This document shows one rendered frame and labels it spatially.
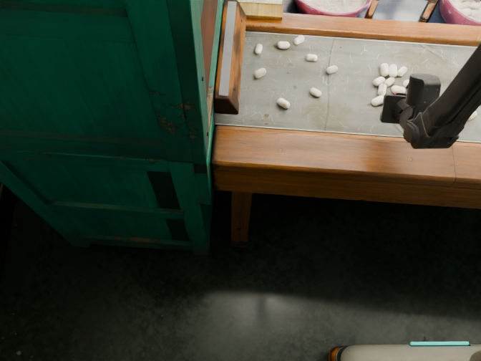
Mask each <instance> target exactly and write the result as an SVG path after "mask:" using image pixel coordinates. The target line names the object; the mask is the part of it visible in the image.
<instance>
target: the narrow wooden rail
mask: <svg viewBox="0 0 481 361"><path fill-rule="evenodd" d="M246 31H247V32H267V33H278V34H298V35H309V36H320V37H341V38H352V39H373V40H383V41H394V42H415V43H425V44H446V45H457V46H468V47H478V46H479V44H480V43H481V26H471V25H460V24H436V23H425V22H417V21H397V20H386V19H365V18H354V17H343V16H322V15H311V14H291V13H283V18H282V20H276V19H255V18H246Z"/></svg>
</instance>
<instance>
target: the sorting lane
mask: <svg viewBox="0 0 481 361"><path fill-rule="evenodd" d="M298 36H300V35H298V34H278V33H267V32H247V31H246V32H245V41H244V49H243V63H242V71H241V80H240V99H239V112H238V115H229V114H218V113H216V117H215V126H217V125H225V126H236V127H256V128H267V129H277V130H297V131H308V132H319V133H339V134H350V135H370V136H380V137H391V138H404V137H403V133H404V130H403V128H402V127H401V125H400V124H392V123H382V122H381V121H380V119H379V118H380V114H381V112H382V108H383V104H384V103H382V104H380V105H377V106H373V104H372V103H371V101H372V100H373V99H374V98H376V97H378V96H379V95H378V89H379V86H374V85H373V81H374V80H375V79H376V78H378V77H383V76H382V75H381V68H380V67H381V65H382V64H383V63H387V64H388V65H389V66H390V65H391V64H395V65H396V66H397V71H398V70H399V69H400V68H401V67H406V68H407V72H405V73H404V74H403V75H402V76H401V77H399V76H398V75H396V77H394V79H395V81H394V83H393V84H392V85H391V86H389V87H387V88H386V94H388V95H394V93H393V92H392V87H393V86H395V85H396V86H400V87H404V85H403V83H404V81H405V80H409V77H410V74H414V73H423V74H433V75H435V76H438V77H439V80H440V81H441V90H440V94H439V96H440V95H441V94H442V93H443V92H444V91H445V90H446V89H447V87H448V86H449V84H450V83H451V81H452V80H453V79H454V78H455V76H456V75H457V73H458V72H459V71H460V70H461V69H462V67H463V66H464V64H465V63H466V61H467V60H468V59H469V58H470V56H471V55H472V53H473V52H474V51H475V50H476V48H477V47H468V46H457V45H446V44H425V43H415V42H394V41H383V40H373V39H352V38H341V37H320V36H309V35H303V36H304V41H303V42H302V43H300V44H294V43H293V41H294V39H295V38H296V37H298ZM279 42H289V44H290V47H289V48H288V49H280V48H278V43H279ZM257 44H261V45H262V47H263V48H262V51H261V53H260V54H256V53H255V50H256V45H257ZM307 54H315V55H316V56H317V60H316V61H315V62H313V61H308V60H306V55H307ZM334 65H336V66H337V67H338V70H337V71H336V72H334V73H331V74H328V73H327V72H326V69H327V68H328V67H331V66H334ZM260 68H265V69H266V74H265V75H263V76H262V77H259V78H255V77H254V72H255V71H256V70H258V69H260ZM384 78H385V81H386V80H387V79H389V78H390V76H389V74H388V75H387V76H386V77H384ZM311 88H316V89H318V90H320V91H321V96H320V97H315V96H313V95H312V94H311V93H310V89H311ZM404 88H405V90H406V91H405V93H406V92H407V88H406V87H404ZM279 98H283V99H284V100H286V101H288V102H289V103H290V107H289V108H287V109H285V108H283V107H281V106H280V105H278V103H277V101H278V99H279ZM475 112H477V117H475V118H473V119H472V120H468V121H467V122H466V124H465V128H464V129H463V130H462V132H461V133H460V134H459V136H460V137H459V138H458V139H457V140H456V141H455V142H464V143H481V105H480V106H479V107H478V108H477V109H476V110H475Z"/></svg>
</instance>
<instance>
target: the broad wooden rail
mask: <svg viewBox="0 0 481 361"><path fill-rule="evenodd" d="M211 170H212V179H213V190H214V191H232V192H243V193H262V194H273V195H284V196H303V197H314V198H334V199H344V200H356V201H358V200H363V201H375V202H386V203H405V204H417V205H427V206H447V207H458V208H478V209H481V143H464V142H455V143H454V144H453V145H452V146H451V147H450V148H440V149H414V148H413V147H412V146H411V144H410V143H408V142H407V141H406V140H405V139H404V138H391V137H380V136H370V135H350V134H339V133H319V132H308V131H297V130H277V129H267V128H256V127H236V126H225V125H217V126H215V129H214V133H213V147H212V155H211Z"/></svg>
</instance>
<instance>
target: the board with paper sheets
mask: <svg viewBox="0 0 481 361"><path fill-rule="evenodd" d="M239 4H240V5H241V7H242V9H243V10H244V12H245V14H246V18H255V19H276V20H282V18H283V1H282V4H264V3H251V2H239Z"/></svg>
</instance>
